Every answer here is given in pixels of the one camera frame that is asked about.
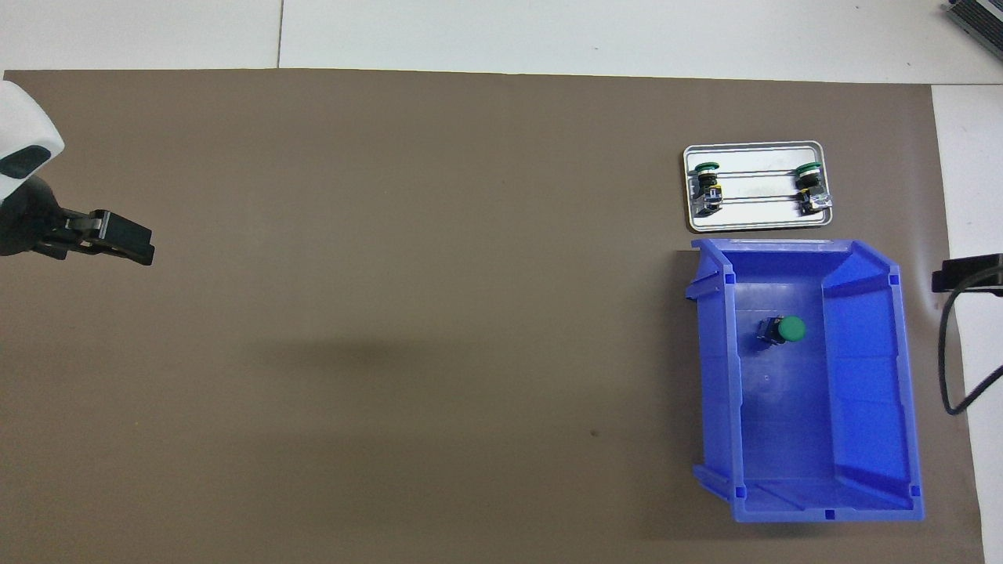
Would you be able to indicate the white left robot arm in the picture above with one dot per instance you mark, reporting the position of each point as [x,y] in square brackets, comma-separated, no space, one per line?
[23,125]

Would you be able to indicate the silver metal tray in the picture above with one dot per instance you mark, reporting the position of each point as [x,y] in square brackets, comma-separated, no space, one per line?
[756,221]

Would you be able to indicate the grey ribbed metal device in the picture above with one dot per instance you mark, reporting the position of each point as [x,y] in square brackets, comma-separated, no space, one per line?
[983,14]

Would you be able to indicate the brown paper mat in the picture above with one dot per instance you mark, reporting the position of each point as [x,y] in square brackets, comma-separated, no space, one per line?
[392,235]

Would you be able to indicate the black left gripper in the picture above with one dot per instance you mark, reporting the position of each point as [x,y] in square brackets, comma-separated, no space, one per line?
[23,227]

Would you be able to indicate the blue plastic storage bin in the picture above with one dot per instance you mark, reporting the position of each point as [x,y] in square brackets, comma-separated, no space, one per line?
[862,392]

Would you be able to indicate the thin metal rod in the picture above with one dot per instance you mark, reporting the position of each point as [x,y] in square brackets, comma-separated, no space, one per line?
[756,171]
[756,200]

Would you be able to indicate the green push button switch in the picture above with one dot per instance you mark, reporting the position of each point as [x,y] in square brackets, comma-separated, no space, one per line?
[793,329]
[709,188]
[807,182]

